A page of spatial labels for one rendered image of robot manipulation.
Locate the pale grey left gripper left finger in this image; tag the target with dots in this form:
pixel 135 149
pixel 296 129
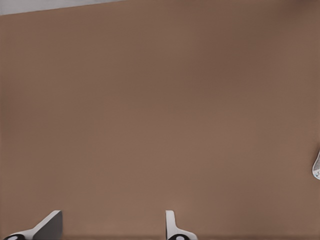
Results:
pixel 47 226

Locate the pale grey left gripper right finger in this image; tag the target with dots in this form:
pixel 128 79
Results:
pixel 171 225

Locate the white patterned plate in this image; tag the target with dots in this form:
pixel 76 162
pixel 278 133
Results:
pixel 317 167

